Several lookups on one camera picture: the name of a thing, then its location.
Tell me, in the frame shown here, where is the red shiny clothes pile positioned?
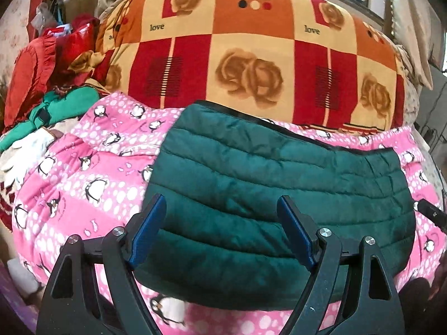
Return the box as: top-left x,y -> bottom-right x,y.
1,14 -> 104,132

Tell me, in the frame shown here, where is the white cream cloth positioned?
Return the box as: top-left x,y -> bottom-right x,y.
1,117 -> 80,190

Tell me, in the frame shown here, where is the green quilted puffer jacket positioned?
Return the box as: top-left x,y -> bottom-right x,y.
135,101 -> 416,311

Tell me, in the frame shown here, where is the green knit garment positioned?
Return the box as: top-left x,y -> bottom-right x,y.
1,86 -> 100,152

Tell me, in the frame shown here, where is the orange red rose blanket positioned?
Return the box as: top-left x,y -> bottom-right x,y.
96,0 -> 405,133

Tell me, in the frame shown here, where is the beige curtain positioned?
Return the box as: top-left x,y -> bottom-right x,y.
392,0 -> 433,89

